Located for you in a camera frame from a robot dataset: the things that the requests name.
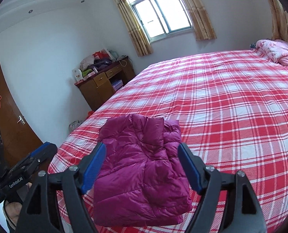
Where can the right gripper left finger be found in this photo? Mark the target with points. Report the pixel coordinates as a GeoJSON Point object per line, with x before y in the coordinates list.
{"type": "Point", "coordinates": [40, 211]}

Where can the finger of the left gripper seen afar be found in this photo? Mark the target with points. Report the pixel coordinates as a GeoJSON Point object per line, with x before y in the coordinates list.
{"type": "Point", "coordinates": [40, 149]}

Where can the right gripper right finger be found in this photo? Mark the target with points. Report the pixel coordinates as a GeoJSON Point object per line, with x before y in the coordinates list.
{"type": "Point", "coordinates": [242, 211]}

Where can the magenta puffer jacket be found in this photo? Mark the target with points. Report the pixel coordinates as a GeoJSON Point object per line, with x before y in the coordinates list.
{"type": "Point", "coordinates": [141, 182]}

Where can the person's left hand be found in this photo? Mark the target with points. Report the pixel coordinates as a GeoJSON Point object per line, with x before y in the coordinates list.
{"type": "Point", "coordinates": [12, 207]}

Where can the brown wooden door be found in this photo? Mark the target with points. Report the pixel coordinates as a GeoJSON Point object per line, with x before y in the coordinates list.
{"type": "Point", "coordinates": [18, 137]}

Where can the brown wooden desk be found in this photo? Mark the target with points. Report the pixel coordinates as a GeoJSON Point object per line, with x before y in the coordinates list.
{"type": "Point", "coordinates": [100, 87]}

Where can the clutter pile on desk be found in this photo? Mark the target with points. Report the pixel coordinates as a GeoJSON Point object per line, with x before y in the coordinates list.
{"type": "Point", "coordinates": [95, 63]}

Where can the red plaid bed sheet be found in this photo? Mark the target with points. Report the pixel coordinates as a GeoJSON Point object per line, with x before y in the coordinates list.
{"type": "Point", "coordinates": [233, 112]}

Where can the left beige curtain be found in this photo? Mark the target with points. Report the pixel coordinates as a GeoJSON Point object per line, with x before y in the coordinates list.
{"type": "Point", "coordinates": [135, 31]}

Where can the pink folded quilt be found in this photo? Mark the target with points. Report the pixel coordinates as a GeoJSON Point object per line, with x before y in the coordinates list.
{"type": "Point", "coordinates": [277, 50]}

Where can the right beige curtain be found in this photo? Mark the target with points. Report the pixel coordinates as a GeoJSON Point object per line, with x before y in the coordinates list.
{"type": "Point", "coordinates": [201, 22]}

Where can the aluminium sliding window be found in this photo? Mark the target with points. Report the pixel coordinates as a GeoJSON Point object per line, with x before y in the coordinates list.
{"type": "Point", "coordinates": [162, 18]}

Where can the headboard side beige curtain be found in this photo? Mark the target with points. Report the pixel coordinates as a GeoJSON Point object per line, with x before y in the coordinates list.
{"type": "Point", "coordinates": [279, 22]}

